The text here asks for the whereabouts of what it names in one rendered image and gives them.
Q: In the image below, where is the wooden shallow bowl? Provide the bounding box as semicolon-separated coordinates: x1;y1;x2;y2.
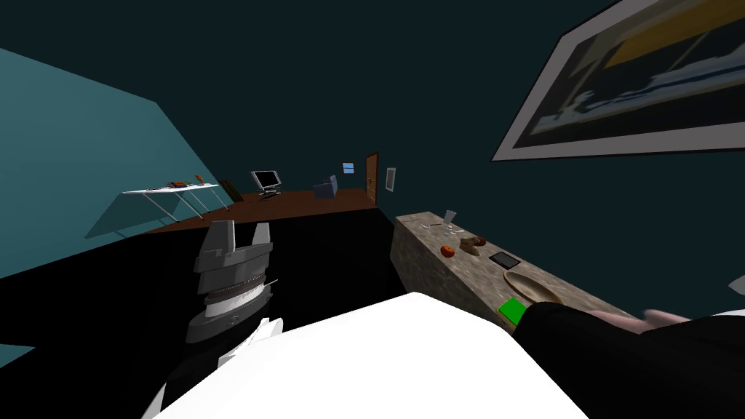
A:
502;269;565;306

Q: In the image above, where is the blue armchair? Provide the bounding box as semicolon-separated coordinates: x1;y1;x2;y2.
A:
313;175;339;201

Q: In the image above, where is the white table with things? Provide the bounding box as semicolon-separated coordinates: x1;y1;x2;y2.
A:
121;173;231;226

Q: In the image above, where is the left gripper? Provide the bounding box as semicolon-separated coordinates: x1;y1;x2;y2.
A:
193;220;274;295

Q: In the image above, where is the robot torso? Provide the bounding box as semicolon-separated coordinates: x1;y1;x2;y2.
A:
139;291;590;419

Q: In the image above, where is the large framed wall picture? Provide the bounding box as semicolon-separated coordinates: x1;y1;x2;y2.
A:
491;0;745;164

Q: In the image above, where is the green square block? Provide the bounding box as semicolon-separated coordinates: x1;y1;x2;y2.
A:
497;297;529;327

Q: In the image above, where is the black flat tablet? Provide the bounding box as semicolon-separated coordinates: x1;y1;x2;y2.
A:
488;251;522;271

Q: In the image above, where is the black television on stand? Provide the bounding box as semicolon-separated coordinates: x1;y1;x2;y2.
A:
250;169;284;200

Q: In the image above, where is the brown wooden door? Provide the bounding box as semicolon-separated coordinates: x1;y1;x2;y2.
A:
364;151;380;205

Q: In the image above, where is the brown bread loaf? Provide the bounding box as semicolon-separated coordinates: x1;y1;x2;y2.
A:
459;235;487;258

